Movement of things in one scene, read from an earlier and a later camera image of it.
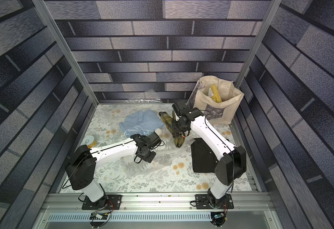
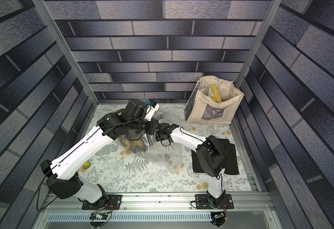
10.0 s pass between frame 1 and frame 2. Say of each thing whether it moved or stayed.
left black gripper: moved
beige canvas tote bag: stayed
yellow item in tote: stayed
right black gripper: moved
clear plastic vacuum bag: moved
